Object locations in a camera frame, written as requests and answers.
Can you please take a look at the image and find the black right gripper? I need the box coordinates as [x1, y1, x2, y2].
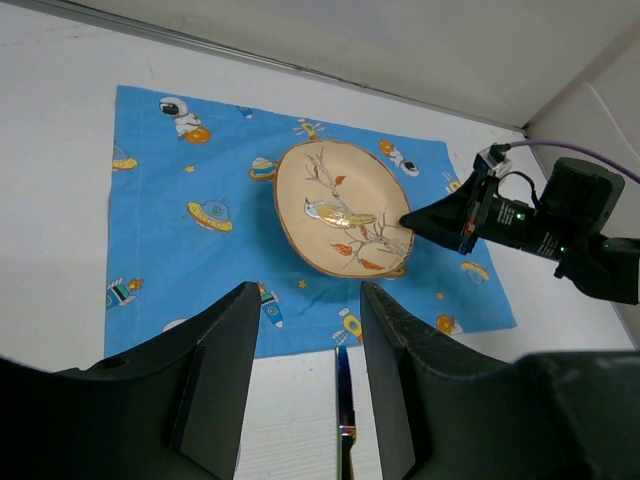
[399, 158, 639, 305]

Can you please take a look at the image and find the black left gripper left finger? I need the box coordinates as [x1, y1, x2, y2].
[1, 282, 260, 479]

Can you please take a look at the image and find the iridescent knife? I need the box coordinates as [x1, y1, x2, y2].
[335, 346, 357, 480]

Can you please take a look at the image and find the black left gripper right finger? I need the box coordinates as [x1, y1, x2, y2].
[360, 282, 639, 479]

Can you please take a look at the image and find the beige bird-pattern plate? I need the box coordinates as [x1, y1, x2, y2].
[274, 140, 414, 279]

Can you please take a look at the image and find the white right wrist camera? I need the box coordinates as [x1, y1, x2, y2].
[473, 144, 512, 178]

